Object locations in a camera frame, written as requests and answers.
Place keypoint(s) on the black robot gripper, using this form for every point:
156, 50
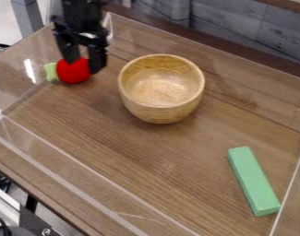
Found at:
78, 26

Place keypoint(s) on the red felt fruit green leaf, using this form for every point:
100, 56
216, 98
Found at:
69, 73

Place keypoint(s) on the light wooden bowl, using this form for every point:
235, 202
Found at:
161, 87

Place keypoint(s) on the black equipment under table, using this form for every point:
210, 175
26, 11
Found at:
20, 220

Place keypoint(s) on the green rectangular block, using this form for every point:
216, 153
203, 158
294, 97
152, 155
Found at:
259, 192

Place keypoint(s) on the clear acrylic corner bracket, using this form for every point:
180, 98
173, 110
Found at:
108, 26

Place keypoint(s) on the grey post behind table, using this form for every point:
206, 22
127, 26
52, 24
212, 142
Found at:
26, 11

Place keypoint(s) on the clear acrylic enclosure wall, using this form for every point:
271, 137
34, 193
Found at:
125, 178

